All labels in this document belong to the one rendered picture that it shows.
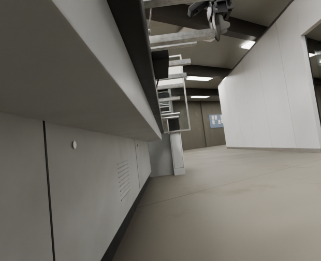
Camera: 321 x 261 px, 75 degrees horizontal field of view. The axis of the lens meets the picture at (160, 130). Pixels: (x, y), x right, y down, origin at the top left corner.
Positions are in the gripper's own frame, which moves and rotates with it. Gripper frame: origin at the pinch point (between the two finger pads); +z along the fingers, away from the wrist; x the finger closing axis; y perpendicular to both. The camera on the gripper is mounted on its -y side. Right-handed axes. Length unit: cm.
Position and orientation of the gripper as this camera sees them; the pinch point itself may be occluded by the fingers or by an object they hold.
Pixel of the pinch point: (216, 38)
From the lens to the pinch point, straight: 90.2
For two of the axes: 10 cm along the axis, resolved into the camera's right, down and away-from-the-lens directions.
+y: 9.9, -1.5, -0.3
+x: 0.4, 0.8, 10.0
